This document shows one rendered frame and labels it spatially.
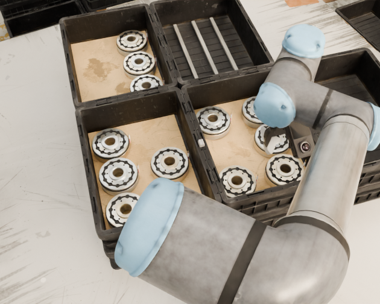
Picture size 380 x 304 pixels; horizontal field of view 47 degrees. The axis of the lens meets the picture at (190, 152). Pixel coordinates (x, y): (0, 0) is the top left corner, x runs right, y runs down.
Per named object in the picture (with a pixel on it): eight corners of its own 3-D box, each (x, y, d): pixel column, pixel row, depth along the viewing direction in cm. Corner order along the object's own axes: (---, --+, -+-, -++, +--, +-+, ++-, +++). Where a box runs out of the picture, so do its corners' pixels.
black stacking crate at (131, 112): (220, 227, 112) (222, 205, 103) (105, 257, 107) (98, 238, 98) (179, 113, 134) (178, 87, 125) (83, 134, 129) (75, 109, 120)
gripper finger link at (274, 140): (261, 139, 110) (274, 114, 103) (270, 157, 107) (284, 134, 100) (250, 140, 109) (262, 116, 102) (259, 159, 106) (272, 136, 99)
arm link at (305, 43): (275, 43, 77) (292, 14, 81) (268, 85, 86) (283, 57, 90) (319, 58, 75) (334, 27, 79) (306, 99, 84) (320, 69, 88)
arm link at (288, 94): (316, 118, 71) (336, 72, 76) (252, 93, 73) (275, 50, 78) (304, 144, 77) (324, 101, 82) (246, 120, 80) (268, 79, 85)
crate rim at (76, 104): (179, 91, 126) (179, 85, 124) (75, 113, 122) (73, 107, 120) (148, 8, 148) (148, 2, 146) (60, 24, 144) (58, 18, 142)
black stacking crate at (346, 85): (424, 172, 122) (444, 148, 112) (327, 198, 117) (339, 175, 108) (355, 74, 143) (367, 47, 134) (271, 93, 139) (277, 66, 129)
